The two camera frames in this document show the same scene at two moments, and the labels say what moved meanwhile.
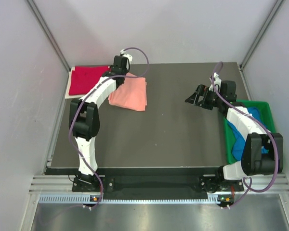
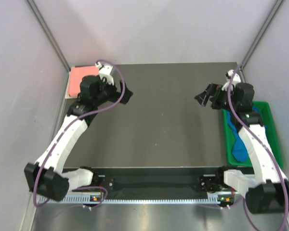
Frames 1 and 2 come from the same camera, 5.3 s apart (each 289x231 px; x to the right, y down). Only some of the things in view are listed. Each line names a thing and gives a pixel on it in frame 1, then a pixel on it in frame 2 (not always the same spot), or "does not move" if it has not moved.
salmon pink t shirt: (132, 95) → (76, 73)
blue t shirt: (239, 144) does not move
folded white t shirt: (68, 96) does not move
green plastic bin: (265, 109) does not move
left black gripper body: (124, 72) → (106, 91)
